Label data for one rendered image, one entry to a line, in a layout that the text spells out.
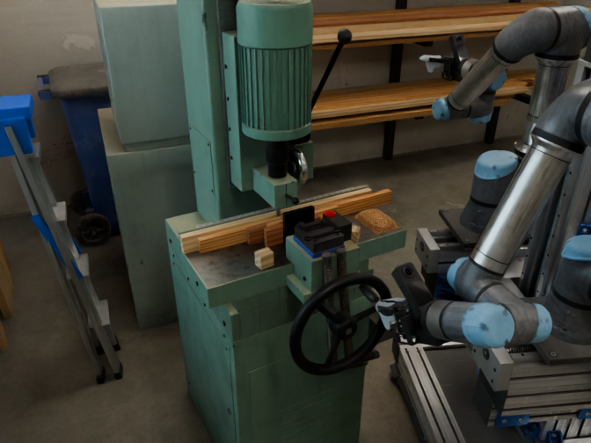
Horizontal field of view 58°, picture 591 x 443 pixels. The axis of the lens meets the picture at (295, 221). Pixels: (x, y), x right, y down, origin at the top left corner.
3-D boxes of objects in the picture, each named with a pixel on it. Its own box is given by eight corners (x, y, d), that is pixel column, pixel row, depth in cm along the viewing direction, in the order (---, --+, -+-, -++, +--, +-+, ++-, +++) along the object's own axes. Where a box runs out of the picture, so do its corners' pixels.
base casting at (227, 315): (230, 344, 138) (229, 315, 133) (166, 242, 182) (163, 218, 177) (373, 294, 156) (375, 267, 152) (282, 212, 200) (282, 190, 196)
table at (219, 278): (222, 332, 122) (220, 312, 119) (180, 267, 145) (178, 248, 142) (427, 263, 147) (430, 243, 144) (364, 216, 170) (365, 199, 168)
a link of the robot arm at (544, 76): (493, 184, 173) (528, 3, 146) (530, 177, 177) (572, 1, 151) (519, 199, 163) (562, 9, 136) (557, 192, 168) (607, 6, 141)
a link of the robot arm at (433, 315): (434, 308, 98) (467, 294, 101) (419, 306, 102) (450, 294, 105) (444, 347, 98) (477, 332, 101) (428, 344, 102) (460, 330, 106)
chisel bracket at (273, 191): (274, 214, 141) (273, 185, 137) (252, 194, 152) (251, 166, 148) (299, 208, 144) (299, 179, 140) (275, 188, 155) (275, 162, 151)
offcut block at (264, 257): (261, 270, 133) (260, 257, 131) (254, 264, 136) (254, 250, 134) (273, 265, 135) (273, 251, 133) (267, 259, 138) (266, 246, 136)
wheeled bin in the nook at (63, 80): (75, 255, 306) (35, 86, 259) (69, 214, 349) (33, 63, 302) (186, 232, 328) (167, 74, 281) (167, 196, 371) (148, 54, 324)
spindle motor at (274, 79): (259, 148, 126) (255, 7, 110) (231, 127, 139) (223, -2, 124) (324, 135, 133) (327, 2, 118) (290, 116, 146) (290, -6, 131)
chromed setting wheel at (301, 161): (301, 194, 157) (301, 156, 151) (281, 179, 167) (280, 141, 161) (310, 192, 159) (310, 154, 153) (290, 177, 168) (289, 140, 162)
